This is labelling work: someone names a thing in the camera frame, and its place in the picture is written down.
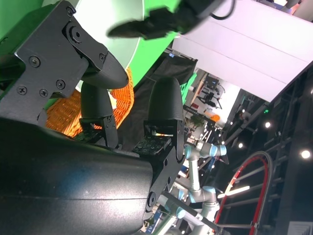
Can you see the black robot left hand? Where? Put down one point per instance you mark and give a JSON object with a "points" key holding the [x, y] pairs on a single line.
{"points": [[166, 22]]}

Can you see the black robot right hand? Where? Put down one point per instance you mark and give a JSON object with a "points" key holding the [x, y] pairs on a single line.
{"points": [[73, 183]]}

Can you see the pale grey-green bowl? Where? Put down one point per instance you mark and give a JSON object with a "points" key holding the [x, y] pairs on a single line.
{"points": [[122, 54]]}

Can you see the grey blue industrial robot arm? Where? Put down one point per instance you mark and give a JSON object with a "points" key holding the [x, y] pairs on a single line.
{"points": [[195, 176]]}

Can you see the orange wicker basket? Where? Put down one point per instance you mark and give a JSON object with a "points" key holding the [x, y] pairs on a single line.
{"points": [[63, 115]]}

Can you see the green table cloth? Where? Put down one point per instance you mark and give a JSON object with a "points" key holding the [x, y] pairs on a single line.
{"points": [[156, 49]]}

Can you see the white board panel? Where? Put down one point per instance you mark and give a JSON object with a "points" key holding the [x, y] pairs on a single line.
{"points": [[244, 49]]}

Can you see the red black hoop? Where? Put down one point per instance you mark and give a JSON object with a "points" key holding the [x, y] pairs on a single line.
{"points": [[262, 186]]}

